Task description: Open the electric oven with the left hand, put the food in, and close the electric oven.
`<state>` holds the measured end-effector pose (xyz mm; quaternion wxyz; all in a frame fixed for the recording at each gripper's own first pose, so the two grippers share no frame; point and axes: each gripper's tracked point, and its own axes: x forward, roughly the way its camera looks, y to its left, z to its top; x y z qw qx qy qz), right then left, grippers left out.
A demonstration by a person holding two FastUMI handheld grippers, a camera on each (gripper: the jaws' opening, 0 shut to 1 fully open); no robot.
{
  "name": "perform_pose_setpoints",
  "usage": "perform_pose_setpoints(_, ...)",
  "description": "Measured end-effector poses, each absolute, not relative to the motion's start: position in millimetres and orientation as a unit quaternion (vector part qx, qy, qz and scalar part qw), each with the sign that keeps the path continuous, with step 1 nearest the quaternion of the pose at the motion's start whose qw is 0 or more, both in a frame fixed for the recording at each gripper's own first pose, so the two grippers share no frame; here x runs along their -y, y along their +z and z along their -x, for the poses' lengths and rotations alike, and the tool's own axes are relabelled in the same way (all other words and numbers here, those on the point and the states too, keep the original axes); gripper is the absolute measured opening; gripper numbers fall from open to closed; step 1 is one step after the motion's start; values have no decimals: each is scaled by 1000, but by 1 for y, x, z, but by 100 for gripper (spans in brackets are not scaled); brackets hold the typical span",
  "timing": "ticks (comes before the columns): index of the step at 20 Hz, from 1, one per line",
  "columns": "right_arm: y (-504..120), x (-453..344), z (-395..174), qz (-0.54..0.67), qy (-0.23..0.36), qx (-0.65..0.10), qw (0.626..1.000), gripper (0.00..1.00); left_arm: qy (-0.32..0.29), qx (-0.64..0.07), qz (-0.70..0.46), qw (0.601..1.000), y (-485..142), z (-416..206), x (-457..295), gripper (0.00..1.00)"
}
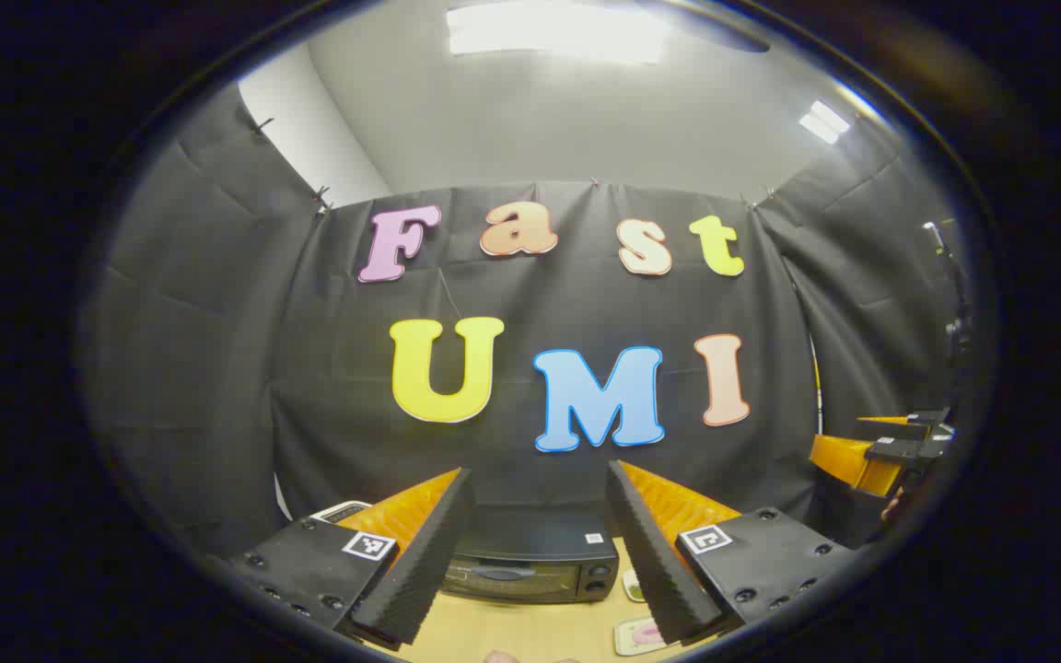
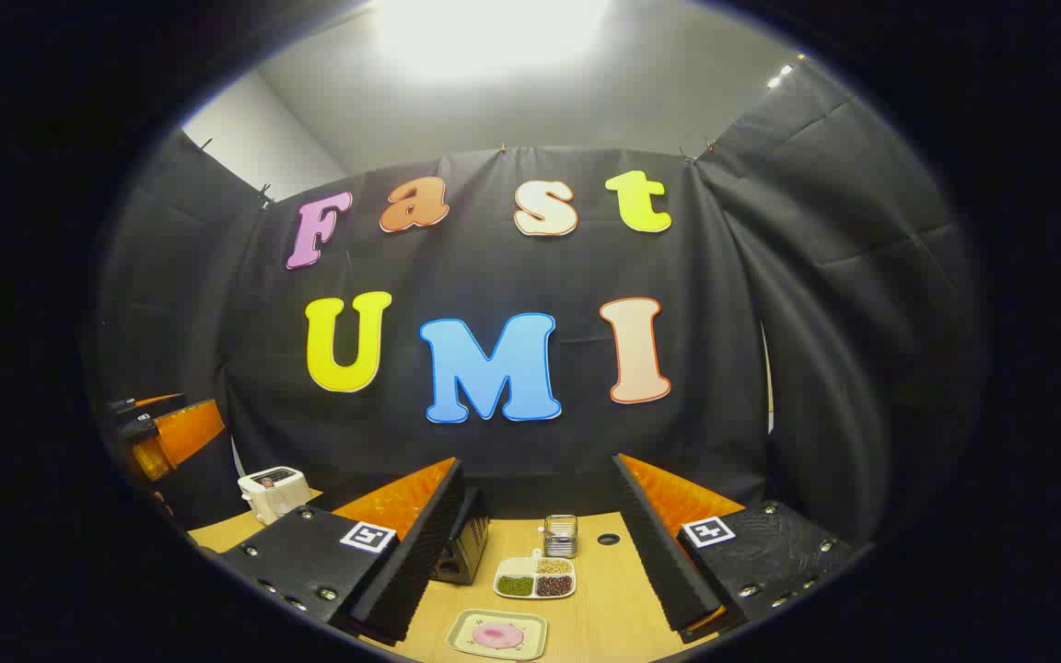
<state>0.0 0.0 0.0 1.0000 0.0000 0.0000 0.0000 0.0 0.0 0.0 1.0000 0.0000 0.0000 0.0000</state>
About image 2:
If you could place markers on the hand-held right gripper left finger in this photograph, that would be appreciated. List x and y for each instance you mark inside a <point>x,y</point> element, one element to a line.
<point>429,543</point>

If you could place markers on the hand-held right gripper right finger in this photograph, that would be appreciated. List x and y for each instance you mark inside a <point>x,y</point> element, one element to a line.
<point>659,543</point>

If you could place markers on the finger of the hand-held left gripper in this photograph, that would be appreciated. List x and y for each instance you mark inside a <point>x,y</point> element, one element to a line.
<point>157,400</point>
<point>190,431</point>

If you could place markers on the black electric oven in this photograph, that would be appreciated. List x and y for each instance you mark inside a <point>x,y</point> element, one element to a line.
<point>468,552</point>

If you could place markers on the cream square plate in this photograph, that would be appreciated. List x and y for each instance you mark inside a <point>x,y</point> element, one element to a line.
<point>466,640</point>

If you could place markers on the pink meat slice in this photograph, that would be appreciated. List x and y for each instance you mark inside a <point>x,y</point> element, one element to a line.
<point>498,635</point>

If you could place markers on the white divided plate with beans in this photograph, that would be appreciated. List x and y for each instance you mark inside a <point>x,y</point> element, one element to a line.
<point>514,564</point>

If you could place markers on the white toaster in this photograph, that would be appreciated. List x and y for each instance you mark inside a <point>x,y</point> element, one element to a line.
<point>273,497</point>

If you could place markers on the black backdrop cloth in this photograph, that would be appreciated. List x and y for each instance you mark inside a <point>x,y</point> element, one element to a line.
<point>724,322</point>

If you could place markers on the ceiling light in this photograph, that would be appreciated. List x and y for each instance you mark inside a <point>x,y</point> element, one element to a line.
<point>494,32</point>

